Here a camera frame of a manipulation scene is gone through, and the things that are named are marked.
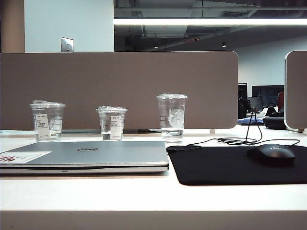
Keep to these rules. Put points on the short clear cup with label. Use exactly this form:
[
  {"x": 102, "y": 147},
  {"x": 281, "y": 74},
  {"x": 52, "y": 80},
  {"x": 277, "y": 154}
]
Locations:
[{"x": 111, "y": 124}]

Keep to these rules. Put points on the tall clear cup siren logo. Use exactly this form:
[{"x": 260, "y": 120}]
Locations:
[{"x": 171, "y": 115}]

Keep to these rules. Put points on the silver closed laptop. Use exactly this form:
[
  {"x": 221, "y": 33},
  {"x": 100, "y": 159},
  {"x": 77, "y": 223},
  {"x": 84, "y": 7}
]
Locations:
[{"x": 96, "y": 155}]

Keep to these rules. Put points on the wide clear cup with label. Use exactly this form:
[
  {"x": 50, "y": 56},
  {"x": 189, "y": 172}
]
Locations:
[{"x": 48, "y": 124}]

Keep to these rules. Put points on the black mouse pad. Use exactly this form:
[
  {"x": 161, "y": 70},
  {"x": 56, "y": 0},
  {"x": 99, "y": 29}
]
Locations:
[{"x": 216, "y": 167}]

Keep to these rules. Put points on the dark slim background monitor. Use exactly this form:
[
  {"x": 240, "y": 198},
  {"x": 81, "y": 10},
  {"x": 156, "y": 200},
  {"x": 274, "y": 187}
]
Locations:
[{"x": 242, "y": 95}]

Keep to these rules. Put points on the blue cloth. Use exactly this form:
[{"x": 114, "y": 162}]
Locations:
[{"x": 249, "y": 121}]

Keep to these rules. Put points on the white ceiling light strip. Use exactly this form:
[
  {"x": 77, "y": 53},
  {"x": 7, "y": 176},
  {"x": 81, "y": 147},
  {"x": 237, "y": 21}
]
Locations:
[{"x": 204, "y": 21}]

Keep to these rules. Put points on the background computer monitor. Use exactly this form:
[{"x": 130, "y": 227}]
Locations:
[{"x": 266, "y": 92}]

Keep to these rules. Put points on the black round case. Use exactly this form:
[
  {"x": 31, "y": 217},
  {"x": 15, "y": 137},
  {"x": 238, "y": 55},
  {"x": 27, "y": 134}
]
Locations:
[{"x": 273, "y": 122}]

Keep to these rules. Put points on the black computer mouse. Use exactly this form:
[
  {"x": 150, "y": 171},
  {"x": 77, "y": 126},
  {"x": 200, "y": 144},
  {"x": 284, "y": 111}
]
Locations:
[{"x": 271, "y": 154}]

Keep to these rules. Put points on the red office chair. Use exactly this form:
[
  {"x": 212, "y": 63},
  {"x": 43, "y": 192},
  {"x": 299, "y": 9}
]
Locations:
[{"x": 281, "y": 100}]

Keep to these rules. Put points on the narrow brown desk divider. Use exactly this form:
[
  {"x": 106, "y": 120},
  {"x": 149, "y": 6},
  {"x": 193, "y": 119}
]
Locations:
[{"x": 297, "y": 91}]

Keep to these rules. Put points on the metal wall switch plate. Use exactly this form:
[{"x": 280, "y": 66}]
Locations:
[{"x": 67, "y": 44}]

